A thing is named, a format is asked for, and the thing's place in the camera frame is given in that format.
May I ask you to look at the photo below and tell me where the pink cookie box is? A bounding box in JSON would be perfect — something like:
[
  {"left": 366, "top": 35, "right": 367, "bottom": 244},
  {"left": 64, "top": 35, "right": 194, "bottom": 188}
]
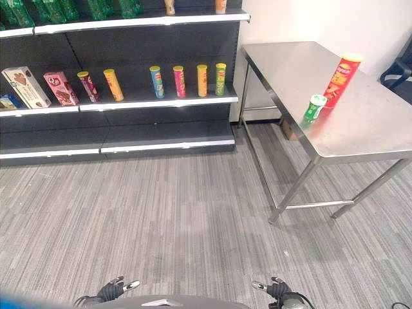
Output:
[{"left": 42, "top": 71, "right": 80, "bottom": 107}]

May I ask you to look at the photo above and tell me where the dark grey shop shelf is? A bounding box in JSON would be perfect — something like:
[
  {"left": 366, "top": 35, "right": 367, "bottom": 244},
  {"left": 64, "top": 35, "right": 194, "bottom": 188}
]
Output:
[{"left": 0, "top": 0, "right": 252, "bottom": 167}]

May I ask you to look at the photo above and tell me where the black office chair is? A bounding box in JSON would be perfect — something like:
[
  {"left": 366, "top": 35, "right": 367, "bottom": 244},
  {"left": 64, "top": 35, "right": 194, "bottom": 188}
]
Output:
[{"left": 380, "top": 41, "right": 412, "bottom": 104}]

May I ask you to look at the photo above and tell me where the magenta chips can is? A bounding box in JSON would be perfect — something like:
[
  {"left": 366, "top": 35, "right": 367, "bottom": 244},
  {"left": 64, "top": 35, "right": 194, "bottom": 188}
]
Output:
[{"left": 173, "top": 65, "right": 187, "bottom": 98}]

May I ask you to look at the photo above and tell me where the maroon chips can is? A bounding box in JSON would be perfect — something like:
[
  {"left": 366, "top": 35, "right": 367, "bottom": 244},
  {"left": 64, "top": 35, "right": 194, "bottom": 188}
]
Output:
[{"left": 77, "top": 71, "right": 101, "bottom": 103}]

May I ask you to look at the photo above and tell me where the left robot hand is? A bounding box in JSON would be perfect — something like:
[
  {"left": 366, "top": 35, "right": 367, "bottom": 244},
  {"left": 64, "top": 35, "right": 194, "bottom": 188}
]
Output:
[{"left": 74, "top": 276, "right": 141, "bottom": 306}]

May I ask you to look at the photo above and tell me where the yellow-orange chips can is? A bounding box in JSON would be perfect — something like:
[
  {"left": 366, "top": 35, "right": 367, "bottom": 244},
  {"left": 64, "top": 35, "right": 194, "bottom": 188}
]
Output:
[{"left": 196, "top": 64, "right": 209, "bottom": 98}]

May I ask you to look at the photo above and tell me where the white cookie box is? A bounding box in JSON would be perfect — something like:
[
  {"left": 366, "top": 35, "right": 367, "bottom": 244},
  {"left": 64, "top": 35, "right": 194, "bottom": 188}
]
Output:
[{"left": 1, "top": 66, "right": 52, "bottom": 109}]

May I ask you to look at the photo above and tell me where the blue snack box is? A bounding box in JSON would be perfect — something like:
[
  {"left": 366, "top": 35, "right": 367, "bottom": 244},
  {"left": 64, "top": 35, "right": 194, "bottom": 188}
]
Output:
[{"left": 0, "top": 93, "right": 23, "bottom": 111}]

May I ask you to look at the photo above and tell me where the cardboard box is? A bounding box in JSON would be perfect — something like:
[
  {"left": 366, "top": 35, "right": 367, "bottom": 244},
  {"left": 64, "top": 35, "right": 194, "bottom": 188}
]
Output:
[{"left": 278, "top": 117, "right": 299, "bottom": 141}]

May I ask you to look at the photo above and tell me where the stainless steel table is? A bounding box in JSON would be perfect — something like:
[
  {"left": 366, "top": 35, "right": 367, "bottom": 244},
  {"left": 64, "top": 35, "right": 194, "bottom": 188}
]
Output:
[{"left": 237, "top": 41, "right": 412, "bottom": 225}]

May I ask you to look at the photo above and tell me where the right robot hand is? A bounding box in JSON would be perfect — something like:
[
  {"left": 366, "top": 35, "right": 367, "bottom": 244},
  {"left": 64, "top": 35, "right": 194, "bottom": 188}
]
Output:
[{"left": 251, "top": 276, "right": 294, "bottom": 301}]

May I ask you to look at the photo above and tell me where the red chips can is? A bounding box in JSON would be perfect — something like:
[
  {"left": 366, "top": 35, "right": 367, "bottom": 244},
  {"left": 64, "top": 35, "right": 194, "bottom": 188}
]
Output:
[{"left": 323, "top": 53, "right": 364, "bottom": 109}]

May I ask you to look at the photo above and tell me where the orange chips can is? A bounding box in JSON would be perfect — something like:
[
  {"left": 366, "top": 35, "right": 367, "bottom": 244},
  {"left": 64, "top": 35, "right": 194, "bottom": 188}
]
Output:
[{"left": 102, "top": 68, "right": 125, "bottom": 102}]

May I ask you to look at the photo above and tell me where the blue chips can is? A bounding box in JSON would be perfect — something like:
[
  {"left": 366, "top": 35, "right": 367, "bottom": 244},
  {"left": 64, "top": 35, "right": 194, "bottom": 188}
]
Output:
[{"left": 149, "top": 66, "right": 165, "bottom": 99}]

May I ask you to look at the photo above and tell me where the small green chips can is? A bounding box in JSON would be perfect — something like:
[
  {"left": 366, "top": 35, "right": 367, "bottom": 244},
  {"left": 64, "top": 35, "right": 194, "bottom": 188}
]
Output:
[{"left": 301, "top": 94, "right": 328, "bottom": 129}]

